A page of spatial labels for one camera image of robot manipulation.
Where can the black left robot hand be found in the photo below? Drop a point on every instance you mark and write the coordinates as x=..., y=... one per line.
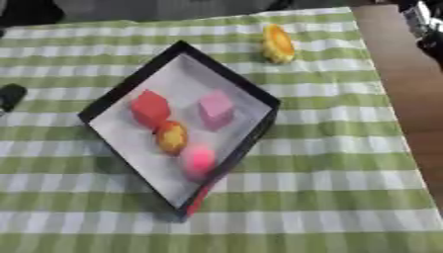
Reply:
x=11, y=96

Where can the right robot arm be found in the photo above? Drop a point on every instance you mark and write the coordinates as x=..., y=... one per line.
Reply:
x=426, y=23

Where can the black box with white inside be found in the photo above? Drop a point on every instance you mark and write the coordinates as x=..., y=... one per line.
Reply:
x=173, y=77

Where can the red block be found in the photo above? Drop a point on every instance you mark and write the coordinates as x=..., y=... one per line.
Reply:
x=149, y=108

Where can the yellow orange toy fruit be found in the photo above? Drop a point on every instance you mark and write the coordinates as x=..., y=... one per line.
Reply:
x=172, y=137
x=278, y=43

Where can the pink ball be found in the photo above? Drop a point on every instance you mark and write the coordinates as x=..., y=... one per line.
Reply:
x=198, y=159

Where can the pink block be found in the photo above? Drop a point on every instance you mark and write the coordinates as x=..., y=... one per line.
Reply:
x=216, y=109

